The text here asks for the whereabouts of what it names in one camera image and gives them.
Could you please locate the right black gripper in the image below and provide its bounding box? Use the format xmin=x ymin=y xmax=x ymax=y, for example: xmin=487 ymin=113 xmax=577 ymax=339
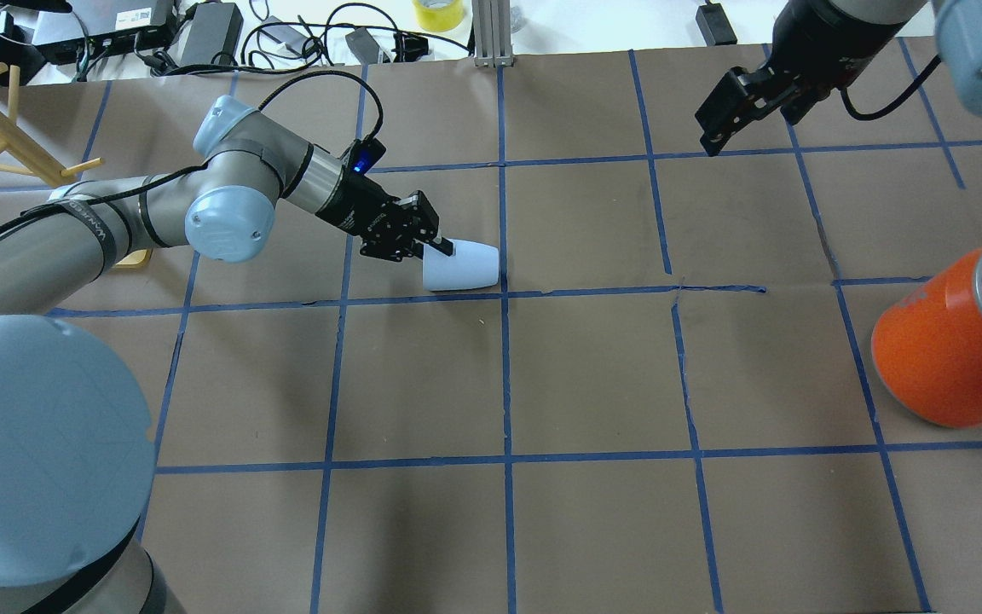
xmin=695 ymin=1 xmax=905 ymax=157

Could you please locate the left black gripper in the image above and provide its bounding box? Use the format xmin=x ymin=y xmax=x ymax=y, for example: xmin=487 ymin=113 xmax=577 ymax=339
xmin=315 ymin=171 xmax=455 ymax=262

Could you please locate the pale blue paper cup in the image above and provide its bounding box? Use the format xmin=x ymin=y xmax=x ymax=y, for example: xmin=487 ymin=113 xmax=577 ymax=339
xmin=421 ymin=240 xmax=501 ymax=292

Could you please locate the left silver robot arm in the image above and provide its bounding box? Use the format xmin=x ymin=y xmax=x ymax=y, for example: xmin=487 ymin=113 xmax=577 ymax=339
xmin=0 ymin=95 xmax=464 ymax=613

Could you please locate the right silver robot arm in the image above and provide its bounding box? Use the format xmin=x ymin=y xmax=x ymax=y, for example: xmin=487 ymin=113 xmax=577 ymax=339
xmin=694 ymin=1 xmax=982 ymax=156

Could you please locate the yellow tape roll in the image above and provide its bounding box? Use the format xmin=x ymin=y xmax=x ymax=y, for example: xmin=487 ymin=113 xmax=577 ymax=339
xmin=412 ymin=0 xmax=466 ymax=32

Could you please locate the black power brick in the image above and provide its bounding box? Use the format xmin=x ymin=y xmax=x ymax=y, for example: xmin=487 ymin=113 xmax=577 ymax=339
xmin=179 ymin=1 xmax=243 ymax=67

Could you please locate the orange can with silver lid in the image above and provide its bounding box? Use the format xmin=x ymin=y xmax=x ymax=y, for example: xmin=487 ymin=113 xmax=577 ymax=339
xmin=870 ymin=248 xmax=982 ymax=428

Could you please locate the aluminium frame post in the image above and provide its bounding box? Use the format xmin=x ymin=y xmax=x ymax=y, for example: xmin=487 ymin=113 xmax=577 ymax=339
xmin=471 ymin=0 xmax=515 ymax=67

